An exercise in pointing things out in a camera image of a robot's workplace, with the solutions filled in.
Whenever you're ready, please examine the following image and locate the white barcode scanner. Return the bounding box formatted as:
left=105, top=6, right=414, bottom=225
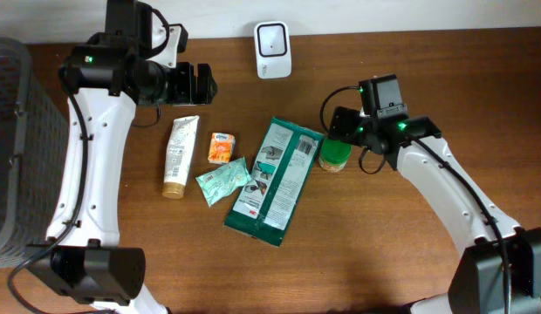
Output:
left=253, top=21, right=292, bottom=79

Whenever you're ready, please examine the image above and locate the green wipes pack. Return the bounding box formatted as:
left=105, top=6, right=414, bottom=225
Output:
left=223, top=118, right=324, bottom=247

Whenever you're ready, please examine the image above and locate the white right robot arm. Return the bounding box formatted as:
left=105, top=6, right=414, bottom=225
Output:
left=327, top=74, right=541, bottom=314

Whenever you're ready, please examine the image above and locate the orange Kleenex tissue pack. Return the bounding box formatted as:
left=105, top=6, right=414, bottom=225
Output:
left=208, top=133, right=236, bottom=164

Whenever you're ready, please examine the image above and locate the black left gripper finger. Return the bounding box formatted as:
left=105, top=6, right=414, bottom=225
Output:
left=197, top=64, right=215, bottom=85
left=195, top=85, right=218, bottom=105

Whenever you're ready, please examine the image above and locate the green lid jar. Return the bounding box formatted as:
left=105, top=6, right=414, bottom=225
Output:
left=318, top=139, right=352, bottom=172

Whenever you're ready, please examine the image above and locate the mint green tissue pack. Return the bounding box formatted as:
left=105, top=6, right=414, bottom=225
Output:
left=195, top=157, right=251, bottom=207

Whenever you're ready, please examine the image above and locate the white cream tube gold cap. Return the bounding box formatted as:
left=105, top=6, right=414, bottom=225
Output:
left=162, top=115, right=200, bottom=199

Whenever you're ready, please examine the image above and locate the grey plastic mesh basket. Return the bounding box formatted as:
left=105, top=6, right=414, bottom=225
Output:
left=0, top=38, right=69, bottom=269

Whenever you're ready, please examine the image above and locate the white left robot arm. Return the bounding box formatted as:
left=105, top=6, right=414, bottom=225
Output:
left=24, top=1, right=217, bottom=313

